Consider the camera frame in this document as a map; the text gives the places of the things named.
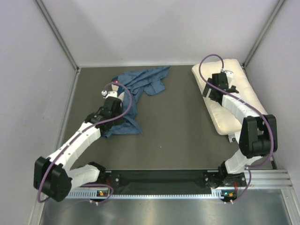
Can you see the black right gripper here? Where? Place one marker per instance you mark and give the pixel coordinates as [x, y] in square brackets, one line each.
[206, 91]

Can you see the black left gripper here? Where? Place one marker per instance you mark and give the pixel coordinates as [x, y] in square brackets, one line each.
[120, 111]

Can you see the blue cartoon print pillowcase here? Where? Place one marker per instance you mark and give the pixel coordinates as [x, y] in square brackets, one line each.
[147, 81]

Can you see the cream white pillow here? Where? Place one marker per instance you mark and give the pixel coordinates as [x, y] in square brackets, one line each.
[227, 119]

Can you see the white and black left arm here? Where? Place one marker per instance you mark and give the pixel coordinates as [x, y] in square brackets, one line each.
[54, 176]

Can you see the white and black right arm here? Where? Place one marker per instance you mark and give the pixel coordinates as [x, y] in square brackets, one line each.
[258, 135]

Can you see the white pillow care label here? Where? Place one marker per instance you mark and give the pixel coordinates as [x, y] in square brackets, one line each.
[233, 138]

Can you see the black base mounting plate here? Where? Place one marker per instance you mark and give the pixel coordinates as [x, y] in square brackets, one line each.
[168, 182]

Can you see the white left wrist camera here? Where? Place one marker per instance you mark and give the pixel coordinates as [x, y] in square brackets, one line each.
[110, 93]

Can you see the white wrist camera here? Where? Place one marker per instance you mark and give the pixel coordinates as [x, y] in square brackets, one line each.
[229, 74]
[110, 93]

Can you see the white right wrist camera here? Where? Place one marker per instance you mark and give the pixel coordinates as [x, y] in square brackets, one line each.
[229, 74]

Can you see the left aluminium frame post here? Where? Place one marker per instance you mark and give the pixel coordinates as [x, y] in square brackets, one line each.
[45, 13]

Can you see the aluminium frame post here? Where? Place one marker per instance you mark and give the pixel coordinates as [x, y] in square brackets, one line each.
[264, 31]
[45, 13]

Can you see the right aluminium frame post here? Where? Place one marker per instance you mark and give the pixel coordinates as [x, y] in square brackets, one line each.
[264, 31]

